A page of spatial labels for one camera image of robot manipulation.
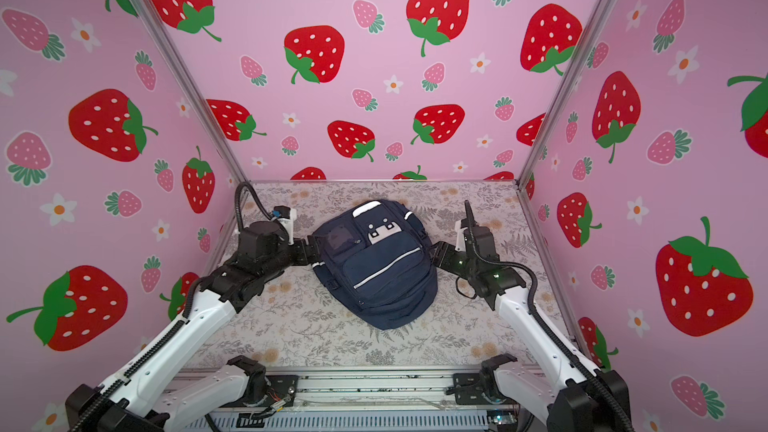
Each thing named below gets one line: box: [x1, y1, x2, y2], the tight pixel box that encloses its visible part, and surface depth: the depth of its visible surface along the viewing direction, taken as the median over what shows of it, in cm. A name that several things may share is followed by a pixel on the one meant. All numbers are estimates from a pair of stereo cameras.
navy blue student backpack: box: [312, 200, 438, 330], surface depth 89 cm
